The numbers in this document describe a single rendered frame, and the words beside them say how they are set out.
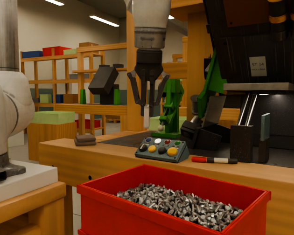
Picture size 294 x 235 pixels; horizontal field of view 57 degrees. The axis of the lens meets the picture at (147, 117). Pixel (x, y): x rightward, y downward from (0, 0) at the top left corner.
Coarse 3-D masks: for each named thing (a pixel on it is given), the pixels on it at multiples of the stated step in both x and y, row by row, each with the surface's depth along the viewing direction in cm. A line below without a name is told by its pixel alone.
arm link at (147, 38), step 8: (136, 32) 75; (144, 32) 73; (152, 32) 73; (160, 32) 73; (136, 40) 75; (144, 40) 74; (152, 40) 73; (160, 40) 74; (144, 48) 75; (152, 48) 75; (160, 48) 77
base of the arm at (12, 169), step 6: (0, 156) 70; (6, 156) 72; (0, 162) 70; (6, 162) 72; (0, 168) 66; (6, 168) 71; (12, 168) 71; (18, 168) 72; (24, 168) 73; (0, 174) 68; (6, 174) 65; (12, 174) 71; (0, 180) 65
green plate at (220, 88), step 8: (216, 56) 93; (216, 64) 94; (208, 72) 94; (216, 72) 94; (208, 80) 95; (216, 80) 94; (224, 80) 93; (208, 88) 96; (216, 88) 95; (208, 96) 99
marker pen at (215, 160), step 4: (192, 156) 81; (192, 160) 80; (196, 160) 80; (200, 160) 80; (204, 160) 79; (208, 160) 79; (212, 160) 79; (216, 160) 79; (220, 160) 79; (224, 160) 78; (228, 160) 78; (232, 160) 78; (236, 160) 78
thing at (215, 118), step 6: (210, 96) 98; (216, 96) 102; (222, 96) 108; (210, 102) 99; (216, 102) 104; (222, 102) 111; (210, 108) 101; (216, 108) 106; (222, 108) 113; (204, 114) 100; (210, 114) 103; (216, 114) 109; (204, 120) 100; (210, 120) 105; (216, 120) 112; (204, 126) 102
